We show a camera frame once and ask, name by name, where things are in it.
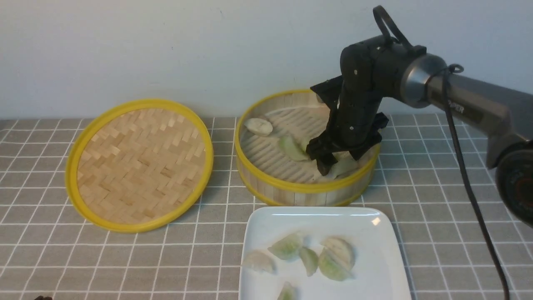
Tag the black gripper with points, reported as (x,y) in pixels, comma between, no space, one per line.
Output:
(370,71)

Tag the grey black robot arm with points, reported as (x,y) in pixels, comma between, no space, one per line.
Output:
(503,115)

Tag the large green-white dumpling on plate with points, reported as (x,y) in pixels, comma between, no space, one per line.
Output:
(337,259)

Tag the small green dumpling on plate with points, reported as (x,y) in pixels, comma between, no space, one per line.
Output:
(309,258)

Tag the white dumpling on plate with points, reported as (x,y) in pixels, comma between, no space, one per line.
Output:
(258,261)

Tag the pale green dumpling in steamer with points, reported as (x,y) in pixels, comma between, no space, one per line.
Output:
(344,164)

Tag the yellow-rimmed bamboo steamer basket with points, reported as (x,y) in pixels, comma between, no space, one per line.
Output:
(275,179)

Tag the white dumpling in steamer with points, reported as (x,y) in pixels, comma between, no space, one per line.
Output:
(259,126)

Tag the yellow-rimmed woven bamboo lid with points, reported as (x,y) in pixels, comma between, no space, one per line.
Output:
(139,166)

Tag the grey grid tablecloth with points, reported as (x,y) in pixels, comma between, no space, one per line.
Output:
(48,249)

